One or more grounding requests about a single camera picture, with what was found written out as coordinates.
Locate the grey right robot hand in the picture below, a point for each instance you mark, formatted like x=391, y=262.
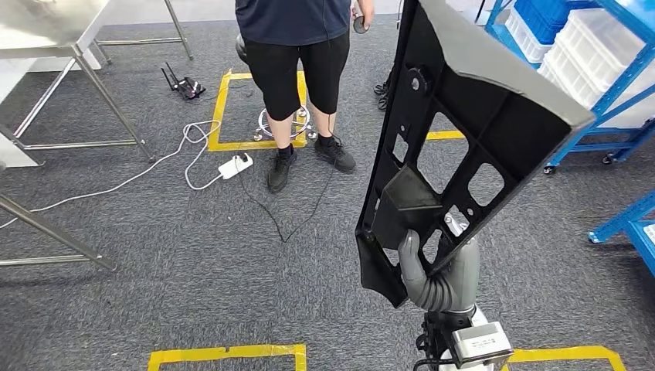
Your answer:
x=468, y=271

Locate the black plastic panel part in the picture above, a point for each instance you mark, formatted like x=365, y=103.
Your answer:
x=486, y=102

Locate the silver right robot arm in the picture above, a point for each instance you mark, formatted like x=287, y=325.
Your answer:
x=435, y=301

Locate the yellow floor tape square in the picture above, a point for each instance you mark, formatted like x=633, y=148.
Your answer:
x=225, y=353
x=219, y=112
x=563, y=353

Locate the white plastic crate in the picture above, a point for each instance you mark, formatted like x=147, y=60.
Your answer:
x=604, y=36
x=639, y=112
x=527, y=43
x=578, y=77

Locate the white power strip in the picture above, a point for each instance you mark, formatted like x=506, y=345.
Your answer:
x=233, y=168

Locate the blue plastic crate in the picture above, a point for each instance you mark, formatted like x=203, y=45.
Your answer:
x=547, y=20

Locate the black round handheld device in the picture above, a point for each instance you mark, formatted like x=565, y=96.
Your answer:
x=361, y=24

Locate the black round stool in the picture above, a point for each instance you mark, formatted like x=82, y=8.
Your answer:
x=240, y=48

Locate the black router with antennas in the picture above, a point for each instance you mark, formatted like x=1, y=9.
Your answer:
x=189, y=89

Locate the steel table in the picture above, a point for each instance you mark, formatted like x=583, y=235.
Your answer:
x=61, y=233
x=46, y=20

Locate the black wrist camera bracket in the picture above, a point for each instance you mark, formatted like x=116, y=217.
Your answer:
x=440, y=333

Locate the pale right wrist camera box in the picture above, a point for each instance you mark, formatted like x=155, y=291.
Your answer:
x=481, y=345

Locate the steel table frame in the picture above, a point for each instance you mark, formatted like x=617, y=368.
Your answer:
x=179, y=30

